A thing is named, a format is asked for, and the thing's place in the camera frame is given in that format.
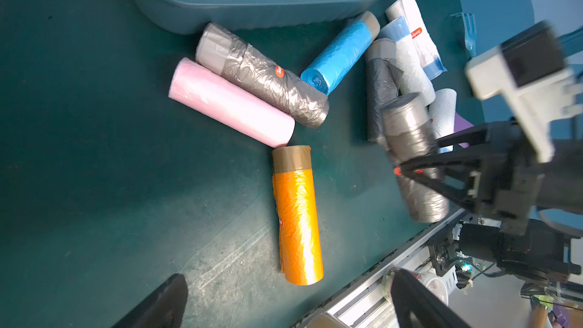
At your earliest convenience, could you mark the teal plastic storage box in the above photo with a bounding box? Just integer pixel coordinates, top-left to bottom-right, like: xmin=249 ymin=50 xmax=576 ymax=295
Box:
xmin=134 ymin=0 xmax=384 ymax=35

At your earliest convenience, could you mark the metal rail frame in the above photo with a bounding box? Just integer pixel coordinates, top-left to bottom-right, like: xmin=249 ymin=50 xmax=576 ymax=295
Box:
xmin=291 ymin=209 xmax=583 ymax=328

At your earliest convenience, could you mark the small white roll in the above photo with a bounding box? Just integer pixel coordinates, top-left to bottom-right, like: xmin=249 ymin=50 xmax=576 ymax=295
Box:
xmin=429 ymin=88 xmax=457 ymax=140

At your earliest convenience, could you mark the translucent grey roll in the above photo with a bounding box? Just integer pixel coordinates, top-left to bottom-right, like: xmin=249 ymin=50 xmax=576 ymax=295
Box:
xmin=364 ymin=39 xmax=402 ymax=149

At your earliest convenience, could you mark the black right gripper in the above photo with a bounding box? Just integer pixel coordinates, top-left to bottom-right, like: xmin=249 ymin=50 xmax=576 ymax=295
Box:
xmin=399 ymin=121 xmax=582 ymax=237

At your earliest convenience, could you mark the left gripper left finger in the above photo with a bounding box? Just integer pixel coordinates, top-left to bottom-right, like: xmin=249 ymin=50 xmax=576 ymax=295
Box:
xmin=113 ymin=273 xmax=188 ymax=328

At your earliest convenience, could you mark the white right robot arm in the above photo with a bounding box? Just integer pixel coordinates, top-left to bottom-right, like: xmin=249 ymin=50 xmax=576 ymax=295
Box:
xmin=399 ymin=119 xmax=582 ymax=285

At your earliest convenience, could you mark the pink bag roll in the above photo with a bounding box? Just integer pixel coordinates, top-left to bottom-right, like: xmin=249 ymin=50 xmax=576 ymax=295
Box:
xmin=169 ymin=58 xmax=295 ymax=148

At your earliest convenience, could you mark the blue garden fork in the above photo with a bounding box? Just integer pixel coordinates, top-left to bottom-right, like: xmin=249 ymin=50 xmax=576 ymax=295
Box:
xmin=451 ymin=12 xmax=477 ymax=59

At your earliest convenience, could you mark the white roll red label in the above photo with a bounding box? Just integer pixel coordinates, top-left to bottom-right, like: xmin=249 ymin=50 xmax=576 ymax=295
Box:
xmin=385 ymin=0 xmax=447 ymax=80

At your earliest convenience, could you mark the dark grey bag roll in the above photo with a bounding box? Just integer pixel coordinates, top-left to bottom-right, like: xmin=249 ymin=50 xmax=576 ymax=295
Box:
xmin=196 ymin=22 xmax=329 ymax=128

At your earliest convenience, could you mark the blue roll gold end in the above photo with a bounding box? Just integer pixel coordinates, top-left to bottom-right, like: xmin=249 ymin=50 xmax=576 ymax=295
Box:
xmin=301 ymin=11 xmax=380 ymax=96

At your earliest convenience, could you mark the white roll blue end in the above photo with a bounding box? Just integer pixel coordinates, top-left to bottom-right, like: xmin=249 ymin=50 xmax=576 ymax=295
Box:
xmin=379 ymin=17 xmax=436 ymax=106

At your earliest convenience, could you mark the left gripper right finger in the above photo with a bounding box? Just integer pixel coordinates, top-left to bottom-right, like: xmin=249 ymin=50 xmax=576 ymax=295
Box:
xmin=390 ymin=270 xmax=470 ymax=328

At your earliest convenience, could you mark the right clear round dish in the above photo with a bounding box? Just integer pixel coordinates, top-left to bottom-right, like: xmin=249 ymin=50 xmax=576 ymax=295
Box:
xmin=382 ymin=266 xmax=456 ymax=306

